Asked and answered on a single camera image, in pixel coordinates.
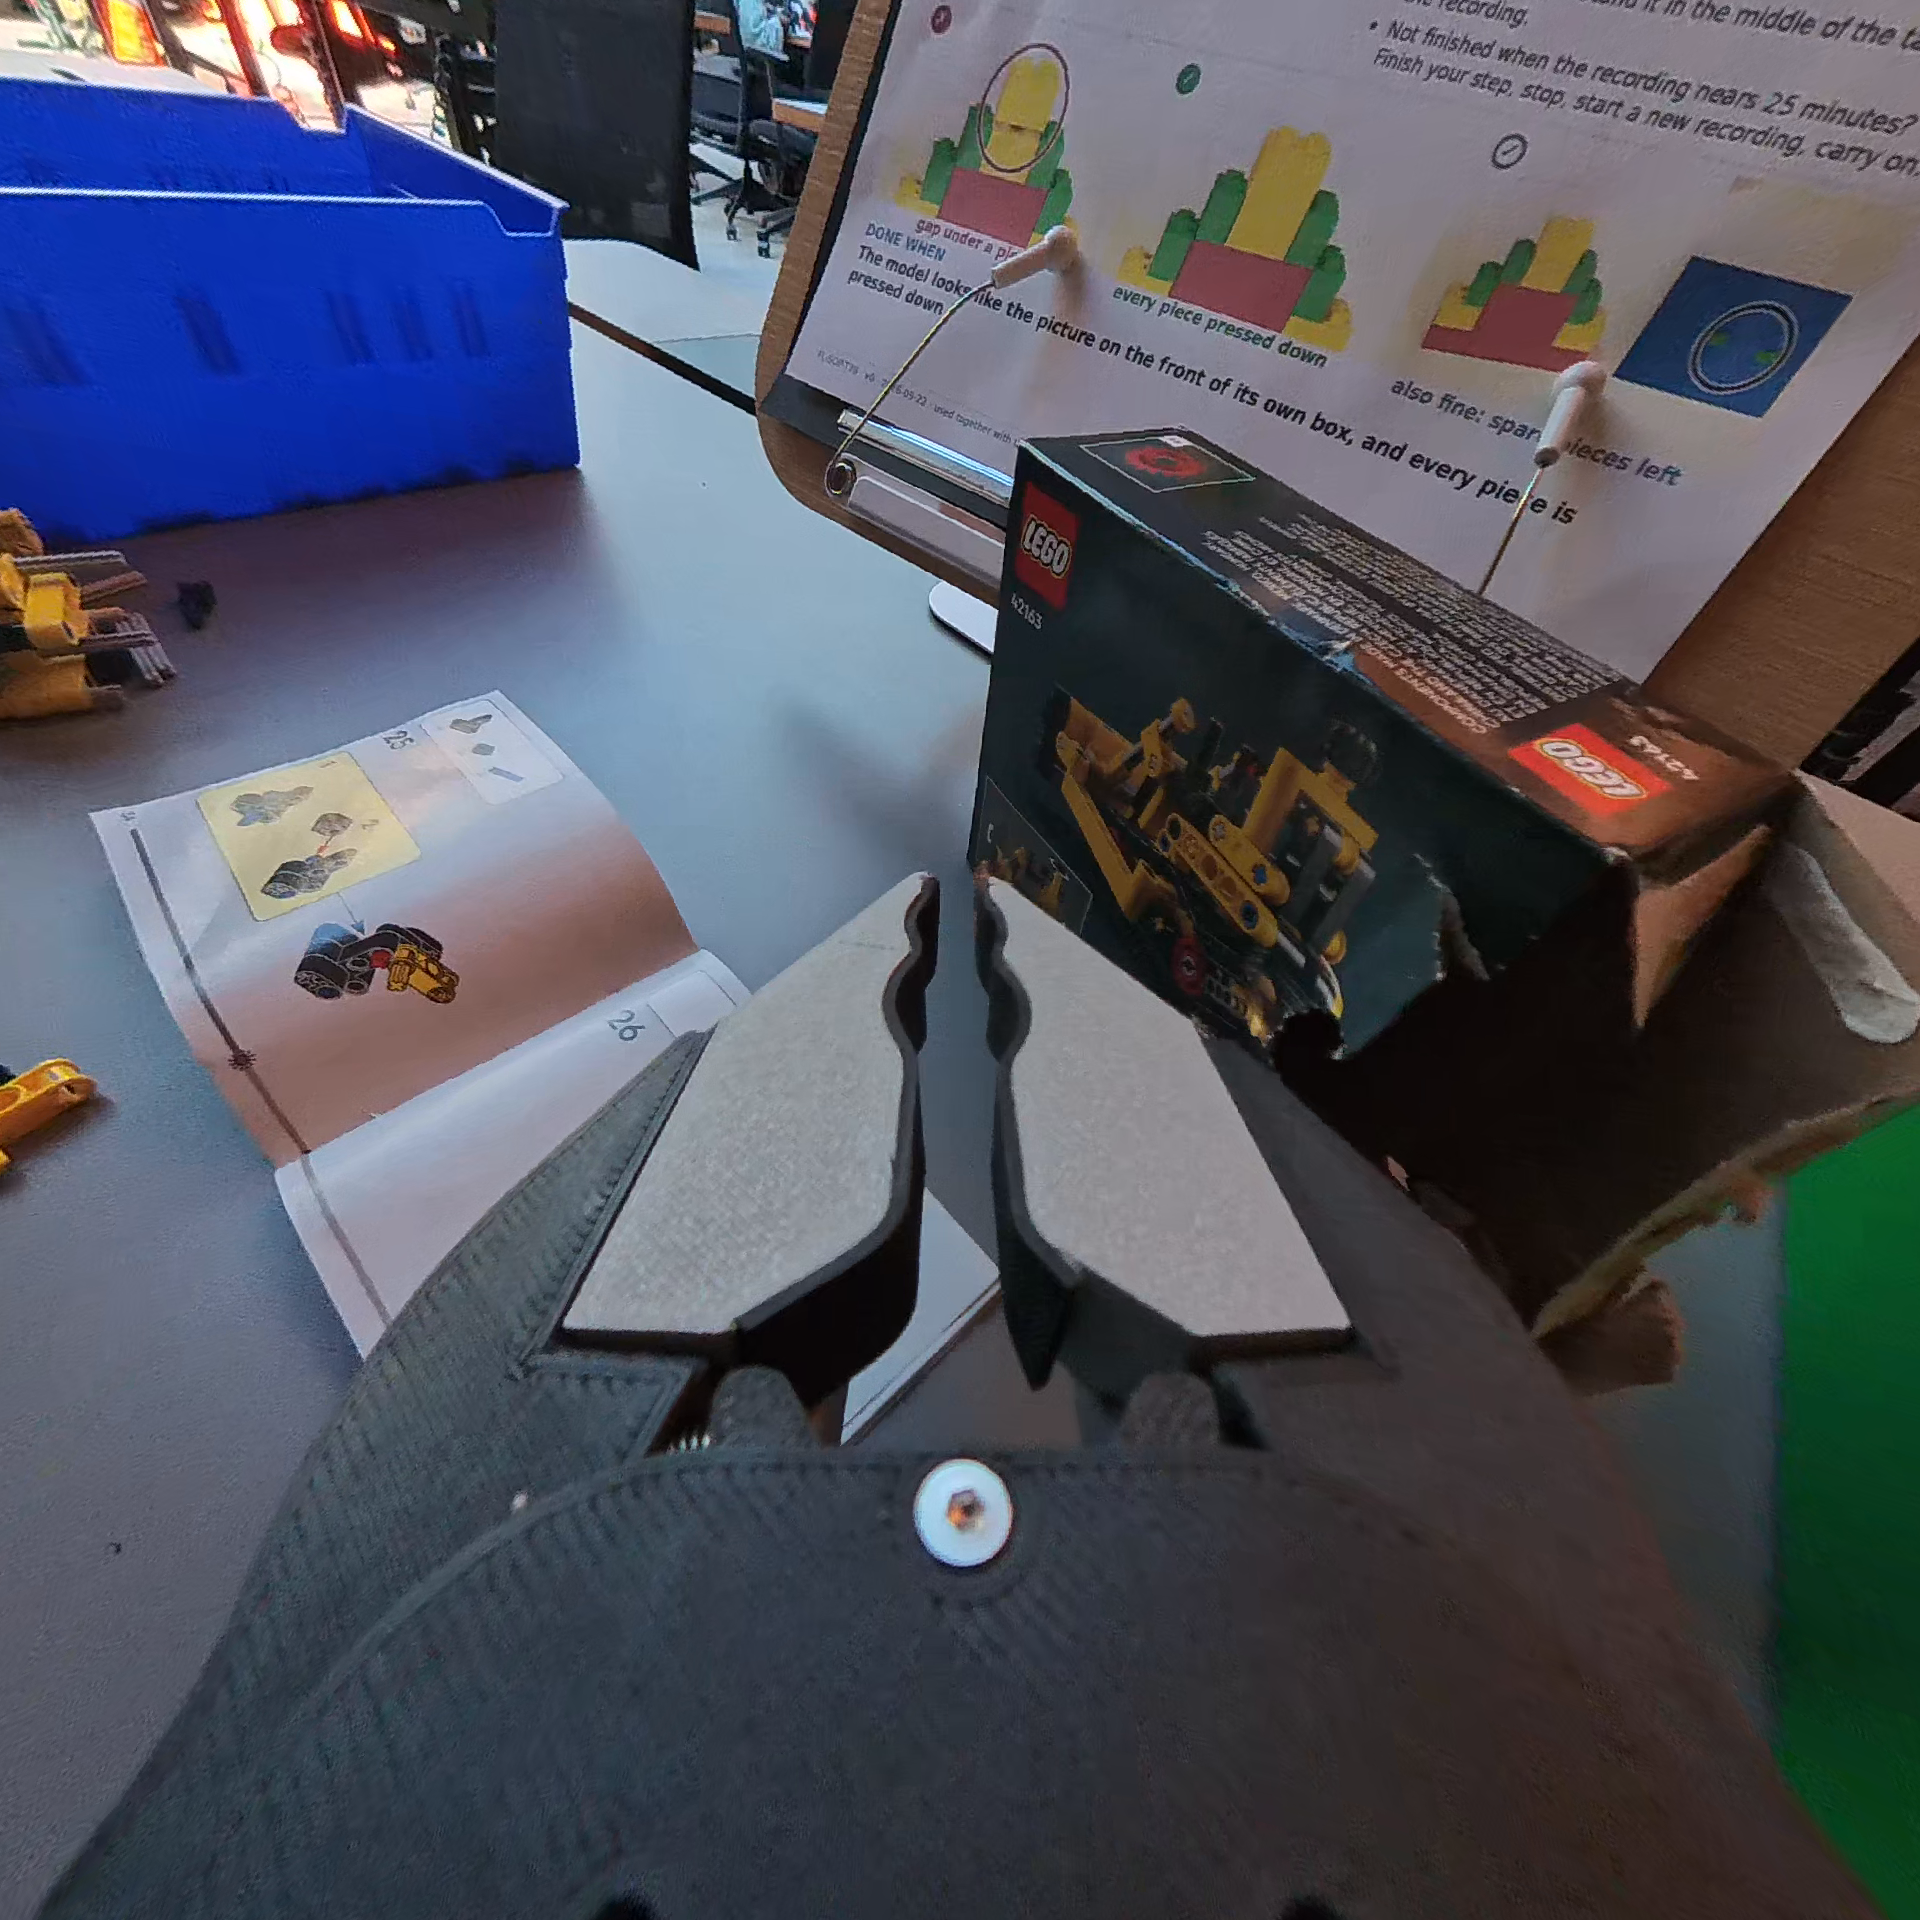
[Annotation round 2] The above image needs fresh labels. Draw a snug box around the green object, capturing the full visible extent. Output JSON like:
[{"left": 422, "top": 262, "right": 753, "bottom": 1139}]
[{"left": 1770, "top": 1112, "right": 1920, "bottom": 1920}]

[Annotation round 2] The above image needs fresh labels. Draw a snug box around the black office chair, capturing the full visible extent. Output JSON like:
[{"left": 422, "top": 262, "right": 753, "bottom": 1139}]
[{"left": 721, "top": 76, "right": 818, "bottom": 257}]

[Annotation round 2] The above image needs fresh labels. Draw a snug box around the black chair backrest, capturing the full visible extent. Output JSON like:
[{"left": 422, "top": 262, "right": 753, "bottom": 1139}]
[{"left": 492, "top": 0, "right": 702, "bottom": 272}]

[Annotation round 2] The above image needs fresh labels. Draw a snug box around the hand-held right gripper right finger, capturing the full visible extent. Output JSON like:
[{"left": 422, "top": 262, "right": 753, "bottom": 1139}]
[{"left": 971, "top": 879, "right": 1355, "bottom": 1395}]

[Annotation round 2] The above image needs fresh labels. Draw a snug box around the yellow lego bulldozer model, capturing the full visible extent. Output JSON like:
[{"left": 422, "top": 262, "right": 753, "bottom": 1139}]
[{"left": 0, "top": 507, "right": 178, "bottom": 723}]

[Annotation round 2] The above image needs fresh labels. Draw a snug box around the instruction sheet on wooden stand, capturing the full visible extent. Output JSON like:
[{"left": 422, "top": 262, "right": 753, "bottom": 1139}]
[{"left": 754, "top": 0, "right": 1920, "bottom": 775}]

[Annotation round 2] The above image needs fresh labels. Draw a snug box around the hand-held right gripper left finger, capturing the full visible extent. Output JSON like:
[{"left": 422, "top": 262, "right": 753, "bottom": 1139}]
[{"left": 561, "top": 874, "right": 943, "bottom": 1412}]

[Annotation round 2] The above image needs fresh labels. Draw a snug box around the blue plastic bin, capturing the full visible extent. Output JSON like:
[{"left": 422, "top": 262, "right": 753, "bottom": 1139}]
[{"left": 0, "top": 72, "right": 586, "bottom": 545}]

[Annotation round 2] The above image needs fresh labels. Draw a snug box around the orange lit display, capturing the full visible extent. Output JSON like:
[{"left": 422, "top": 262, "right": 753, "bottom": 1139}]
[{"left": 89, "top": 0, "right": 406, "bottom": 122}]

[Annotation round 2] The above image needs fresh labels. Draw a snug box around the yellow black lego subassembly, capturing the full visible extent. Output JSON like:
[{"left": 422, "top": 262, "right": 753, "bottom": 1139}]
[{"left": 0, "top": 1057, "right": 99, "bottom": 1175}]

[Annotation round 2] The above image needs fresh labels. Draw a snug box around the dark lego set box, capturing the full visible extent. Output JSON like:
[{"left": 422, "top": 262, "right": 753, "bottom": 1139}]
[{"left": 966, "top": 433, "right": 1920, "bottom": 1398}]

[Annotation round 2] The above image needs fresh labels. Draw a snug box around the lego instruction booklet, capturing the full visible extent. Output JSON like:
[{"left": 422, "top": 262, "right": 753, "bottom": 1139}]
[{"left": 89, "top": 691, "right": 1001, "bottom": 1442}]

